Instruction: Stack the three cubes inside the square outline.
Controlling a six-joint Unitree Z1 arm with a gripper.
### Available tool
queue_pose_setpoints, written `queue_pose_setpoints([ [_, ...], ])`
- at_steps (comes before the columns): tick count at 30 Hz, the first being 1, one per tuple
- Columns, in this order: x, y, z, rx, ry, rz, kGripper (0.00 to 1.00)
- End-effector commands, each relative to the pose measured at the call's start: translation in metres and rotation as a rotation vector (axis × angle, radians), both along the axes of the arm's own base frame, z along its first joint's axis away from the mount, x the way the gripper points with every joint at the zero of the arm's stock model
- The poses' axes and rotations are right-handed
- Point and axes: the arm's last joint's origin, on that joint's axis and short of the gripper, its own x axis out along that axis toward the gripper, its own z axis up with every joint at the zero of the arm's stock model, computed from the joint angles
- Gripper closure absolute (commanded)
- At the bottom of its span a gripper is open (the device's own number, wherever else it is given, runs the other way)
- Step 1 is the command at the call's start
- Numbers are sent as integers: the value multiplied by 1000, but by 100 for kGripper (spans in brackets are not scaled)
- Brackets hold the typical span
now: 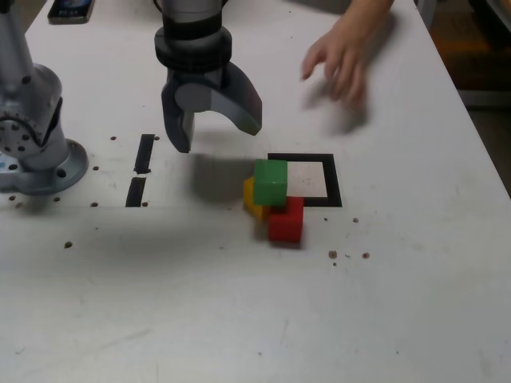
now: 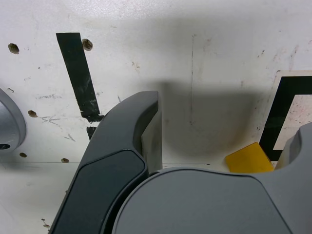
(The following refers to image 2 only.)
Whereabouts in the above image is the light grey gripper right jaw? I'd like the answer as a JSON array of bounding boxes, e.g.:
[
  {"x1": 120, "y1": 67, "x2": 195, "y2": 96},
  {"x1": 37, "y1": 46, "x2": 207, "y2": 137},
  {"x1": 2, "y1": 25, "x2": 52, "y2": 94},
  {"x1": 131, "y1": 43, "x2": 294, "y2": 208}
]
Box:
[{"x1": 107, "y1": 121, "x2": 312, "y2": 234}]

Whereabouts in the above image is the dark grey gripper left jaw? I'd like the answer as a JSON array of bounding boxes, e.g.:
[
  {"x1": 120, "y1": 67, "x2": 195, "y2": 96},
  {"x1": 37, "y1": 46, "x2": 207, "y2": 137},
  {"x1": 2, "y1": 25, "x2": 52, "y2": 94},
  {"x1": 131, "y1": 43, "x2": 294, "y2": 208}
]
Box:
[{"x1": 50, "y1": 90, "x2": 163, "y2": 234}]

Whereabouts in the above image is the yellow cube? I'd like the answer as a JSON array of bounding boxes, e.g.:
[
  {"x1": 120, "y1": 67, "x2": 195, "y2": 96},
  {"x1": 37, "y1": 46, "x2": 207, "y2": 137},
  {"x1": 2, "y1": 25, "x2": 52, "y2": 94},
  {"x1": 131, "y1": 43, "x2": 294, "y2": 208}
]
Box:
[{"x1": 224, "y1": 142, "x2": 273, "y2": 173}]

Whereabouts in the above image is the black tape strip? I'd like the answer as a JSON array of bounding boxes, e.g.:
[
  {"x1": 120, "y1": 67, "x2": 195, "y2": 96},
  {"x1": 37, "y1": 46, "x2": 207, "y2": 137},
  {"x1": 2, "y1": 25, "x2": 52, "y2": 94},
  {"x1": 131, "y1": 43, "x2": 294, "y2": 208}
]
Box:
[{"x1": 56, "y1": 32, "x2": 105, "y2": 141}]

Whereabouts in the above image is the black tape square outline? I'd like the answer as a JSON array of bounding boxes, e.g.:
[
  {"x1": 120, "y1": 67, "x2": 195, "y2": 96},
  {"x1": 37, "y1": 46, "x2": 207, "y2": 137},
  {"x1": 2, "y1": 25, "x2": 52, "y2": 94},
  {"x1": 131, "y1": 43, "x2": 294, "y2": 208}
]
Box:
[{"x1": 259, "y1": 76, "x2": 312, "y2": 162}]

